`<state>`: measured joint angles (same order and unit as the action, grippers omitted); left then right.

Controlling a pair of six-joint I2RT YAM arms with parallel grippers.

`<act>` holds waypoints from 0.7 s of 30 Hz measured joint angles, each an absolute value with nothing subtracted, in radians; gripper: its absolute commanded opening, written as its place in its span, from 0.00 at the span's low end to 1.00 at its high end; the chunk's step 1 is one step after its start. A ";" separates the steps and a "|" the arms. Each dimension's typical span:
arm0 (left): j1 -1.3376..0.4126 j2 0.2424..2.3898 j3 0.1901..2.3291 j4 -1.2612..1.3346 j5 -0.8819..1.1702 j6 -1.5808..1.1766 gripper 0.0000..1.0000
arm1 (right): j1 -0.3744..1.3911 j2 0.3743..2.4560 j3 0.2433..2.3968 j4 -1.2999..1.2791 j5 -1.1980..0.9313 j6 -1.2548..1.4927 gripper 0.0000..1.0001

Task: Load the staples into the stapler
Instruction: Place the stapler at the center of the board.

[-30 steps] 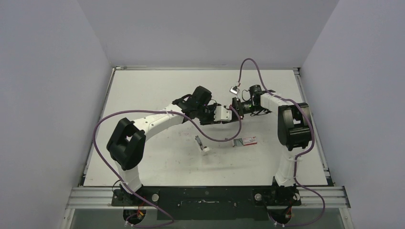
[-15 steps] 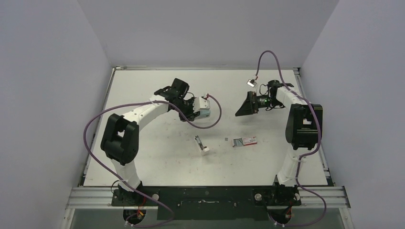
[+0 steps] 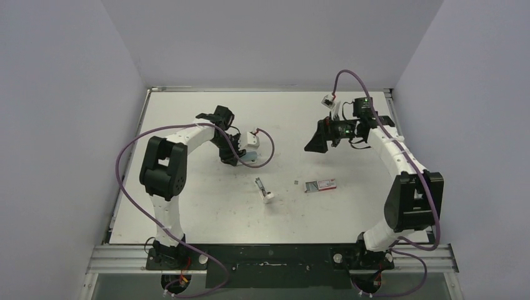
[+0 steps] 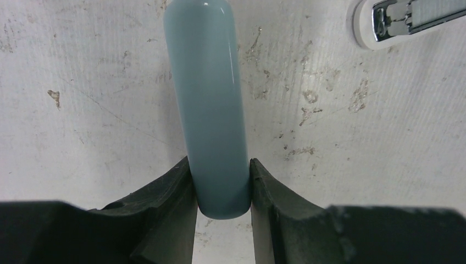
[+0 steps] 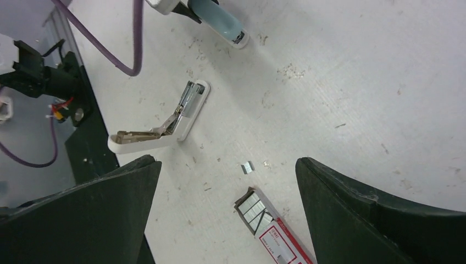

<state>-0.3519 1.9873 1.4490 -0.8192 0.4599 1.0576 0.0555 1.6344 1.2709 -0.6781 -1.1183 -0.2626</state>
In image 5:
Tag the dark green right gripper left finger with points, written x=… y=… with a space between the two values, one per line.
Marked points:
x=26 y=230

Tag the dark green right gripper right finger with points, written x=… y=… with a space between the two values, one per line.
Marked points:
x=352 y=222

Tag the red white staple box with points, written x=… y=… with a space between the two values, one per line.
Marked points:
x=270 y=229

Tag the light blue stapler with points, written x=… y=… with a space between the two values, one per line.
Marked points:
x=221 y=21

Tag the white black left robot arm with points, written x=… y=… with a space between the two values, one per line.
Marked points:
x=23 y=69

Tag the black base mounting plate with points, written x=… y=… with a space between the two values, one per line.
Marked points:
x=87 y=138

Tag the aluminium front rail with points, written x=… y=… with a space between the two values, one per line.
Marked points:
x=57 y=27

